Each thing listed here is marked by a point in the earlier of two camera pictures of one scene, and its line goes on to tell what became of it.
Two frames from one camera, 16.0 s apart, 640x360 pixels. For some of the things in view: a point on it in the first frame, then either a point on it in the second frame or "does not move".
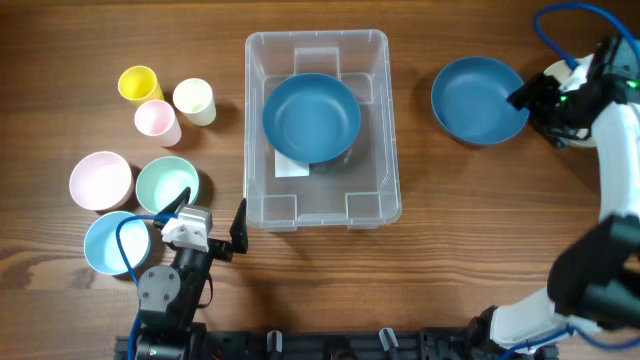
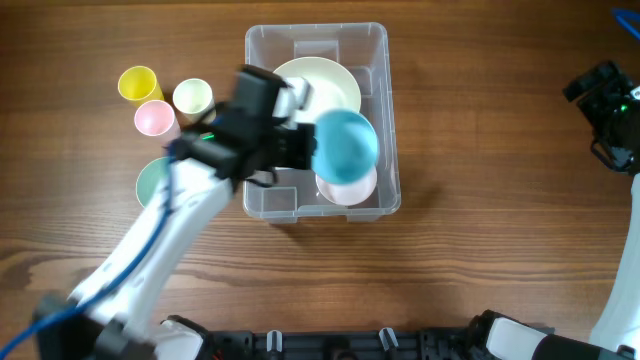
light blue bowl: x=102 y=248 -> x=347 y=147
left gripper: x=224 y=248 -> x=295 y=136
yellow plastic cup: x=139 y=84 does not move
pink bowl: x=101 y=181 -> x=348 y=194
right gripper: x=532 y=96 -> x=593 y=105
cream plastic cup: x=194 y=98 does not move
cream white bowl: x=569 y=78 -> x=330 y=85
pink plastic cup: x=156 y=118 does not move
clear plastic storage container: x=319 y=134 does not move
